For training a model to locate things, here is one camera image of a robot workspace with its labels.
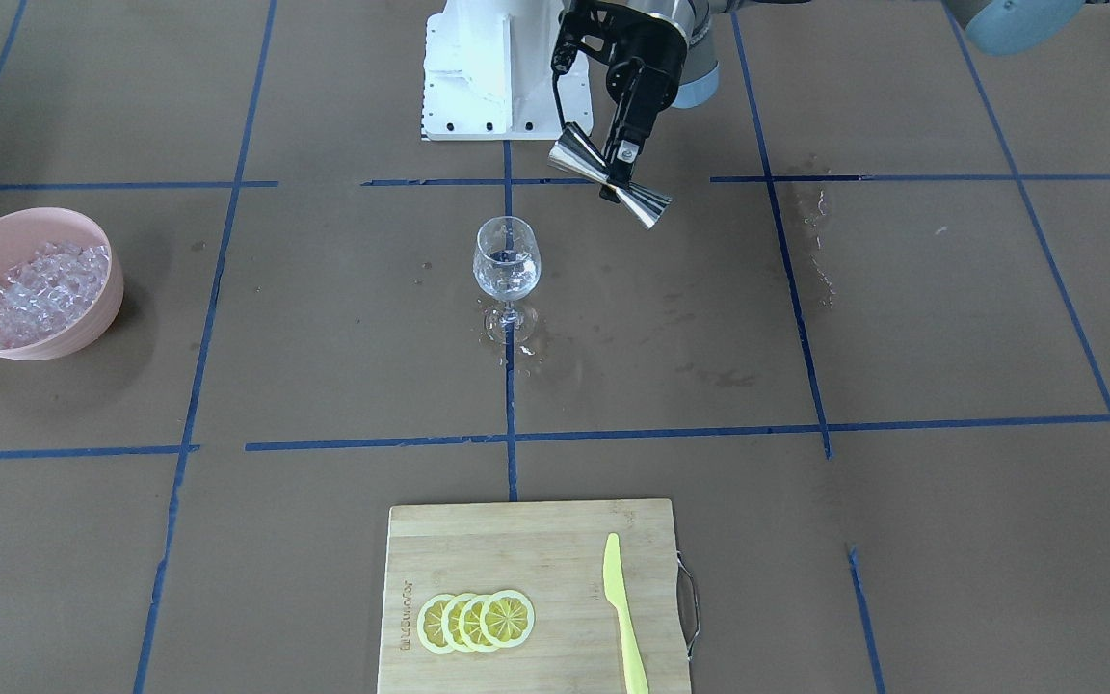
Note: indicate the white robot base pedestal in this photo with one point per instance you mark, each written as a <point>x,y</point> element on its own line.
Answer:
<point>487,74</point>

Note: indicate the pile of clear ice cubes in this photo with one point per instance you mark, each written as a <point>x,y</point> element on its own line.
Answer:
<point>50,291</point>

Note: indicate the pink bowl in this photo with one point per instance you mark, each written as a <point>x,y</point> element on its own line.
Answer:
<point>24,231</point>

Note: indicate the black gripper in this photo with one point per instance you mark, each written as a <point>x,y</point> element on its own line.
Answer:
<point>652,60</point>

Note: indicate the bamboo cutting board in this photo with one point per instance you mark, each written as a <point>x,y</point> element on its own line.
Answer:
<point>552,551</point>

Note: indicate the lemon slice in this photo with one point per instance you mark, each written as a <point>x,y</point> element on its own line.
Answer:
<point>431,632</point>
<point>470,630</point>
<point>507,619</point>
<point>451,622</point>

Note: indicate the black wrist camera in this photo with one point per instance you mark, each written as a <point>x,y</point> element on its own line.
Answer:
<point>585,27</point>

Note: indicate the clear wine glass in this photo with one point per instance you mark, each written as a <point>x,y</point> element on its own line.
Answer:
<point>507,267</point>

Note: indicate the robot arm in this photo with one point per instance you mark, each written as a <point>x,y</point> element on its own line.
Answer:
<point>999,28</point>

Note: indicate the steel double jigger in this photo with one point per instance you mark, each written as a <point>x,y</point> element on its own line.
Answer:
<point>574,153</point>

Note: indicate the yellow plastic knife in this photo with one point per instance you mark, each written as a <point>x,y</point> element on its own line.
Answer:
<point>614,587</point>

